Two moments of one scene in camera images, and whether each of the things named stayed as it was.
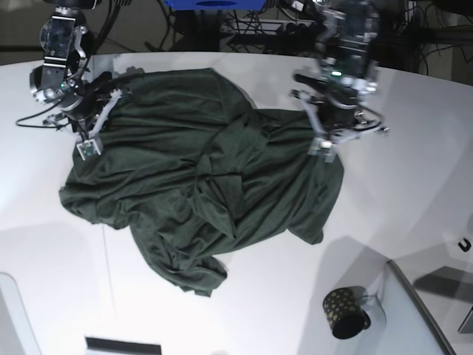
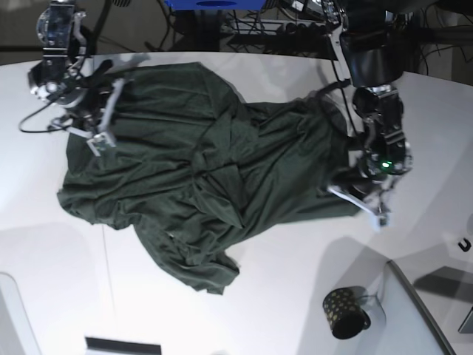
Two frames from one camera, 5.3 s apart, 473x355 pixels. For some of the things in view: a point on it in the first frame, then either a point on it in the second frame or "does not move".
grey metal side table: [443, 284] does not move
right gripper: [338, 95] -> [379, 163]
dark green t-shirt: [190, 166] does not move
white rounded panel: [17, 336] does not move
